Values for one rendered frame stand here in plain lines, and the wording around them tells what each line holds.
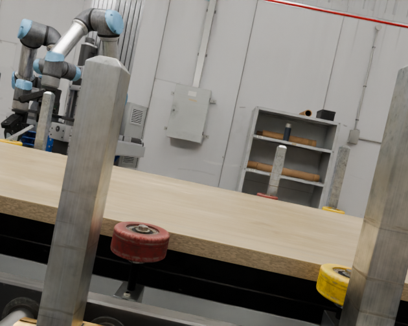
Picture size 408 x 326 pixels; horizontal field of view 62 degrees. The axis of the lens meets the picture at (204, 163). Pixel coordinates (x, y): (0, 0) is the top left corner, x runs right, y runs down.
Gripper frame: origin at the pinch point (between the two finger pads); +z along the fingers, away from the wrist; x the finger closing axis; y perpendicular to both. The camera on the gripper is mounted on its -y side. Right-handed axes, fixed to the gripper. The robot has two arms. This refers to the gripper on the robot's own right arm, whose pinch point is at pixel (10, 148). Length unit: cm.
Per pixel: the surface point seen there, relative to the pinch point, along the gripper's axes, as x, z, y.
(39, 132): -28.6, -13.5, -29.0
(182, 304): -103, 2, -117
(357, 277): -119, -14, -136
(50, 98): -31, -28, -29
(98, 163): -92, -20, -138
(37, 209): -77, -8, -118
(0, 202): -71, -8, -118
